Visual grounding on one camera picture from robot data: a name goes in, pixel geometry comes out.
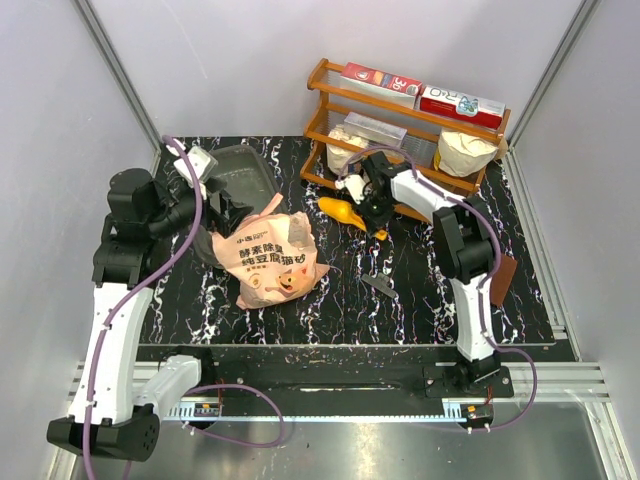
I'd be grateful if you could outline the black bag clip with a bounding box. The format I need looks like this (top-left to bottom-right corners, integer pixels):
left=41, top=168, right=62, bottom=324
left=360, top=273, right=397, bottom=298

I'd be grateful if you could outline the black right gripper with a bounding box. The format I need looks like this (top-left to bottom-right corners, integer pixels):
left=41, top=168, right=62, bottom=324
left=352, top=189, right=395, bottom=235

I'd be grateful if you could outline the aluminium rail frame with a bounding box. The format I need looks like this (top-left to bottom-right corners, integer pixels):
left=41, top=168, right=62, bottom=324
left=49, top=319, right=640, bottom=480

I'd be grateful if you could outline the silver grey flat box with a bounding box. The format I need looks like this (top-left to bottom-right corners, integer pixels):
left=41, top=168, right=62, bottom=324
left=343, top=112, right=407, bottom=148

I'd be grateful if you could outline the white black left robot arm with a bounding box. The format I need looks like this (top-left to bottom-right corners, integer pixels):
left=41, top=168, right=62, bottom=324
left=46, top=168, right=252, bottom=462

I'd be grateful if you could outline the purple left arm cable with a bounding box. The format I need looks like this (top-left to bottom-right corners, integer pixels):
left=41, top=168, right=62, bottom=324
left=82, top=134, right=286, bottom=480

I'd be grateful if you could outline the white crumpled bag left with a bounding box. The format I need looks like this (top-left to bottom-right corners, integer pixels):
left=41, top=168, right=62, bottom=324
left=326, top=124, right=370, bottom=176

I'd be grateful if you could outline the grey plastic litter box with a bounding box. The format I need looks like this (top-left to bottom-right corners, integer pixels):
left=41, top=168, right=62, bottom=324
left=193, top=145, right=279, bottom=268

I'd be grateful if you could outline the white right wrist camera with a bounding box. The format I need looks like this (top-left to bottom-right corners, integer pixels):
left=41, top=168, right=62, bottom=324
left=334, top=174, right=367, bottom=204

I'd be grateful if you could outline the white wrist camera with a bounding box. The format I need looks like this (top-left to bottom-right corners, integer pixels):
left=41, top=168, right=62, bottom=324
left=173, top=146, right=218, bottom=187
left=334, top=174, right=367, bottom=204

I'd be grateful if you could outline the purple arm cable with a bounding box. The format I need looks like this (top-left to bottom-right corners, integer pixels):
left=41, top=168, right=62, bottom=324
left=337, top=145, right=539, bottom=434
left=82, top=134, right=286, bottom=480

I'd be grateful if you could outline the brown scouring pad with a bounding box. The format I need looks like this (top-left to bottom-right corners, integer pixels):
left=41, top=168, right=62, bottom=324
left=490, top=254, right=518, bottom=307

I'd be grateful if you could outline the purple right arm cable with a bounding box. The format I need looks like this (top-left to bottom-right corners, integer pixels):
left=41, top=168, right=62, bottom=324
left=337, top=145, right=539, bottom=434

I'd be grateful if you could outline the red white blue box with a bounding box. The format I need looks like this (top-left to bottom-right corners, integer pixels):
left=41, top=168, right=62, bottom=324
left=418, top=85, right=506, bottom=130

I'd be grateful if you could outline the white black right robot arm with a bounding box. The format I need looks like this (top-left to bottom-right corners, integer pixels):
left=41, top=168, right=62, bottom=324
left=353, top=148, right=501, bottom=396

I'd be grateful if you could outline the yellow plastic scoop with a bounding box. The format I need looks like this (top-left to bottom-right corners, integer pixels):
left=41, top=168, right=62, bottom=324
left=317, top=197, right=389, bottom=241

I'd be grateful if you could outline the red white toothpaste box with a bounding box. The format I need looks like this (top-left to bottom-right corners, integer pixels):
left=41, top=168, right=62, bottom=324
left=339, top=62, right=423, bottom=109

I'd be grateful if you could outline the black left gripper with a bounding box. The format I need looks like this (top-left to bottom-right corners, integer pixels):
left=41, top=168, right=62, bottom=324
left=148, top=175, right=254, bottom=238

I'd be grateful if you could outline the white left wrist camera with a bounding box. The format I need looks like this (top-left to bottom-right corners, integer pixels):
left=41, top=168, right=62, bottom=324
left=173, top=146, right=218, bottom=187

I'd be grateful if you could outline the orange wooden shelf rack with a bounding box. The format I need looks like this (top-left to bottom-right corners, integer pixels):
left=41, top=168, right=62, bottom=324
left=299, top=57, right=512, bottom=224

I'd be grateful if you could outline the white paper bag right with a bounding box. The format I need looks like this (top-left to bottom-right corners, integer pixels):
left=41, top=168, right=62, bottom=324
left=434, top=129, right=499, bottom=178

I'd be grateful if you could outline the pink cat litter bag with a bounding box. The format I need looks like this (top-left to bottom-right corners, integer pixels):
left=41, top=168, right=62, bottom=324
left=212, top=193, right=330, bottom=310

